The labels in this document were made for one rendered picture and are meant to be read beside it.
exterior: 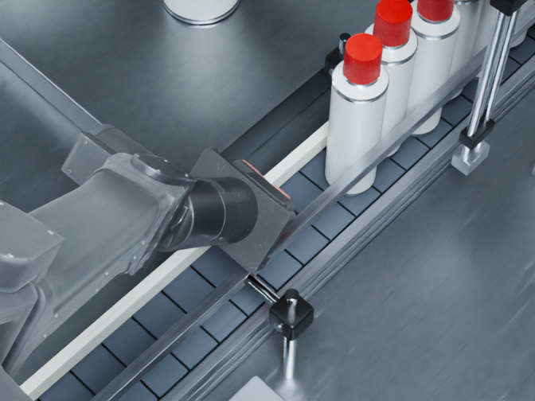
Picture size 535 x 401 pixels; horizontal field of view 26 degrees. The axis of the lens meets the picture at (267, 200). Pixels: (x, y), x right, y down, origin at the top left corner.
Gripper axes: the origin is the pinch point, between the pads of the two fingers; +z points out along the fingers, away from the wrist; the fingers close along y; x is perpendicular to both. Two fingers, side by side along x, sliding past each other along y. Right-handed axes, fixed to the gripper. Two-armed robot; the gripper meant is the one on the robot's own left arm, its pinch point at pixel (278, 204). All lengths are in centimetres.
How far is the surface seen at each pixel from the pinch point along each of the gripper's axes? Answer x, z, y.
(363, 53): -16.8, -3.2, -0.3
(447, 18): -22.2, 6.8, -1.4
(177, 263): 9.3, -4.6, 3.6
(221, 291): 6.6, -8.6, -3.3
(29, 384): 21.9, -16.6, 4.1
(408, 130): -11.3, 8.5, -3.7
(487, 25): -22.7, 18.3, -1.3
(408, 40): -18.9, 3.9, -0.4
